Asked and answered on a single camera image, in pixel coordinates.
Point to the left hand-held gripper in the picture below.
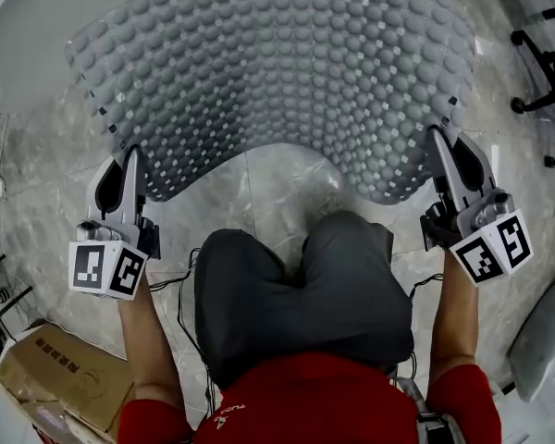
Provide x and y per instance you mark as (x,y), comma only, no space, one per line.
(94,266)

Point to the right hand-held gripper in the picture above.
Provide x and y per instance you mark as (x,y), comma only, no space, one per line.
(495,248)

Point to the grey bubbled bath mat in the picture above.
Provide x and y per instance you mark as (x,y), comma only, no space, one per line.
(268,72)

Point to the person's left forearm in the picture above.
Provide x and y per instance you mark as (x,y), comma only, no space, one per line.
(143,340)

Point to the person's right forearm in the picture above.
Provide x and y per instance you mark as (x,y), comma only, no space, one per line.
(453,312)

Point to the black office chair base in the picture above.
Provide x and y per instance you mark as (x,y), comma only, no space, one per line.
(550,86)

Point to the grey cushion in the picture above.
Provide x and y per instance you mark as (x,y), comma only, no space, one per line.
(543,336)

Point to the brown cardboard box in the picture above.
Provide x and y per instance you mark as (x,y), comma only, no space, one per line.
(60,368)

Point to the person's dark grey trousers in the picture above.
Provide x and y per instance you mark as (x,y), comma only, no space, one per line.
(300,303)

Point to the person's red shirt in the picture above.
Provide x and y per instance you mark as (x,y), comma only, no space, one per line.
(314,400)

